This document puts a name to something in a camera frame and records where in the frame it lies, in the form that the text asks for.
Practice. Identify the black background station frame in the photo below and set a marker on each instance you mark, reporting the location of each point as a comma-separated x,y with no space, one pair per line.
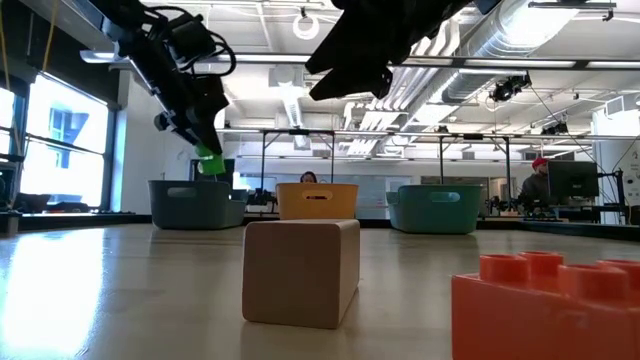
300,132
472,136

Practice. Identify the overhead light bar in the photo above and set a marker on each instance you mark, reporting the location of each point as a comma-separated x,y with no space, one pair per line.
500,63

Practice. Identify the black table rig frame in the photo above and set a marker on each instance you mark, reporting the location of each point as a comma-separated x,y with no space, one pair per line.
625,232

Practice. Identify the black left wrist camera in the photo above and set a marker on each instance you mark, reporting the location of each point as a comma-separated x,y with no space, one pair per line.
192,37

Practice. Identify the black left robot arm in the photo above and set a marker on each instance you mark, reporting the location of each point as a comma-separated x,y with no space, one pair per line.
125,20

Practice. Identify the silver ventilation duct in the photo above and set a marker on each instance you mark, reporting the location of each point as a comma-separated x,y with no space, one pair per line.
500,45

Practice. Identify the large bright window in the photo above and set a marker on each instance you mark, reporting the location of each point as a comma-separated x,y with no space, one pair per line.
65,165

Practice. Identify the pale wooden block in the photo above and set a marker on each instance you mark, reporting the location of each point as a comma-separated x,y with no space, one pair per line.
295,275

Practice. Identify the dark equipment by window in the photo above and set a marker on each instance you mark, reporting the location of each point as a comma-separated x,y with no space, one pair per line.
30,202

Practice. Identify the background robot arms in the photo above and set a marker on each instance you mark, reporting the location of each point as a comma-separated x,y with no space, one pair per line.
510,205

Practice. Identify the orange toy brick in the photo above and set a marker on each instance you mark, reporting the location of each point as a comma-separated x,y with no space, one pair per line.
525,320

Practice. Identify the yellow plastic bin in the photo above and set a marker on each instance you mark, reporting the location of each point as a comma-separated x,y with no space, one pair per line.
290,210

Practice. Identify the person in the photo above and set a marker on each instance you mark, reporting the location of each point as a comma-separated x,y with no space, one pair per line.
308,177
535,187

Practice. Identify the black computer monitor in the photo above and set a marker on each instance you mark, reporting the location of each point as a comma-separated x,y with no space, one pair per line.
572,179

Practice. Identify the grey-blue plastic bin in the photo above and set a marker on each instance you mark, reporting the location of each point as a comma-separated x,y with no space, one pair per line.
195,210

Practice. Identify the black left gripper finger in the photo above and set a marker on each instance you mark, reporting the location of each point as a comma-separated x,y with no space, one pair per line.
210,135

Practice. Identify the teal plastic bin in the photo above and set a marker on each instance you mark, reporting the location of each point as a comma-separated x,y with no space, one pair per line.
430,217

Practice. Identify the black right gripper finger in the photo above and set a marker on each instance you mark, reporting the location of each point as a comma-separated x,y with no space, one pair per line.
345,55
365,82

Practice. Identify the green toy brick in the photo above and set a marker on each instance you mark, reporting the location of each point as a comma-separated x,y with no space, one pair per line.
212,165

